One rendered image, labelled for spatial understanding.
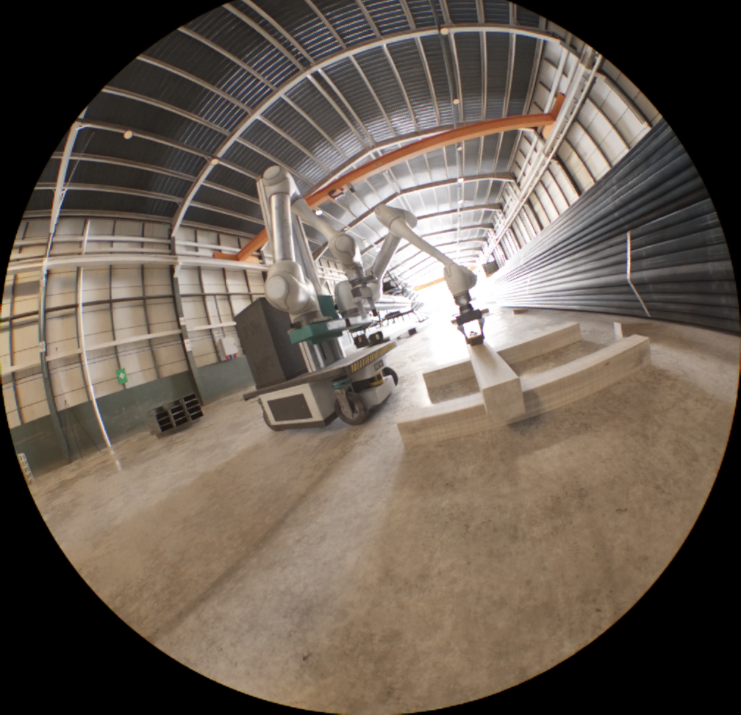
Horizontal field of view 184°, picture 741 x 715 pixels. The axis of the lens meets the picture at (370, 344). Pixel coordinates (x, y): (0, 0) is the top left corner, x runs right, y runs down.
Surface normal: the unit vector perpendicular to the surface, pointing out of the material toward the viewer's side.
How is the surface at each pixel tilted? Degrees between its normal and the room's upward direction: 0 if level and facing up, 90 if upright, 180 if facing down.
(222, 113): 170
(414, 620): 0
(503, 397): 90
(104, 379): 90
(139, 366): 90
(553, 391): 90
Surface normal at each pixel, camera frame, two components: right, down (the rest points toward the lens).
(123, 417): 0.88, -0.29
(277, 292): -0.02, 0.15
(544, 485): -0.33, -0.94
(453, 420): -0.35, 0.17
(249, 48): 0.47, 0.88
